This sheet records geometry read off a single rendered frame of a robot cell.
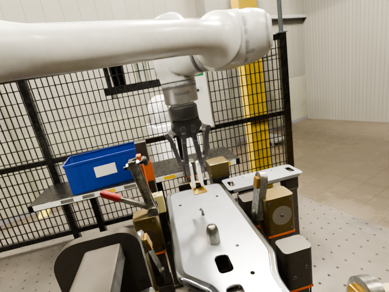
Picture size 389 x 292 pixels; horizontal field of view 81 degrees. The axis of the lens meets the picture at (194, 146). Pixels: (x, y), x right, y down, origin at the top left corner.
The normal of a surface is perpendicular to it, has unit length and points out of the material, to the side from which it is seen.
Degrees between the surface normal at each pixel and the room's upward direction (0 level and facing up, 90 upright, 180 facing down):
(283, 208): 90
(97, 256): 0
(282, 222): 90
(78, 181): 90
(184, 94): 90
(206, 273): 0
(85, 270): 0
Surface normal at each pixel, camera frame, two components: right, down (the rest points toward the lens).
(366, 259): -0.17, -0.95
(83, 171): 0.33, 0.19
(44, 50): 0.70, 0.27
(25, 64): 0.77, 0.55
